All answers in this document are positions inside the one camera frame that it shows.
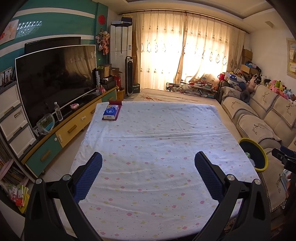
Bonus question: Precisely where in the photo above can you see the white spotted tablecloth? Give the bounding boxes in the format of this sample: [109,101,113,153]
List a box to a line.
[71,101,258,240]

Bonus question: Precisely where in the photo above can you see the blue tissue pack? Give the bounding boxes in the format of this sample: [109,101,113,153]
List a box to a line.
[102,104,119,121]

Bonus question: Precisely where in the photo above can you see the white tall cabinet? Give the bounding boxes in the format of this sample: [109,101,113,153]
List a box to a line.
[110,21,132,77]

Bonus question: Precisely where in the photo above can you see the yellow green tv stand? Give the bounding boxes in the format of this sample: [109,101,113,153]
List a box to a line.
[21,86,118,177]

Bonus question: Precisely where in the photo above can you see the large flat television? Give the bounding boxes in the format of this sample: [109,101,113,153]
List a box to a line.
[15,45,97,128]

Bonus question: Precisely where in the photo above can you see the framed wall picture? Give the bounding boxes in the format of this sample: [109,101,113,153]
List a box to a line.
[287,38,296,78]

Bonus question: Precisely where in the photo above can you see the black tower fan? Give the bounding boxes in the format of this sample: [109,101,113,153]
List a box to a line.
[125,56,134,99]

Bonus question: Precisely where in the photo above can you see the clear water bottle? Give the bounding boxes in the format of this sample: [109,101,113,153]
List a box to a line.
[54,102,63,121]

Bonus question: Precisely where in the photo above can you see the cream window curtains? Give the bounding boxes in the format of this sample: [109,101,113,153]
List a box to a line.
[132,11,245,90]

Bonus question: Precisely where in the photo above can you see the beige sectional sofa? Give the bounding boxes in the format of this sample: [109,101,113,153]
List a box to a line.
[220,85,295,212]

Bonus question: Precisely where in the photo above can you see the floral bed mattress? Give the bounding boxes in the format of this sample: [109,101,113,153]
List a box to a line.
[133,88,219,105]

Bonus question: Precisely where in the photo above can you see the white drawer unit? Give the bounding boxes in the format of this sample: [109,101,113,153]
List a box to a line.
[1,82,37,160]

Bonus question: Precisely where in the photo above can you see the yellow rimmed trash bin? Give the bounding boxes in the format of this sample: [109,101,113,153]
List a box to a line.
[238,138,268,173]

